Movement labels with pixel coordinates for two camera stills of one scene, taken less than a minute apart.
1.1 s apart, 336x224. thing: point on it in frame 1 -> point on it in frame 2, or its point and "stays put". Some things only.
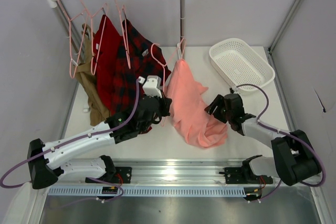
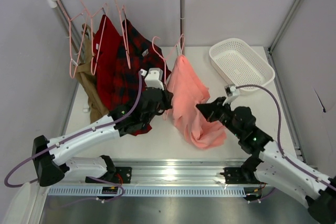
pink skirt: x=188 y=108 stays put
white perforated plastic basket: x=240 y=65 stays put
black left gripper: x=163 y=104 stays put
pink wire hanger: x=179 y=51 -> x=164 y=57
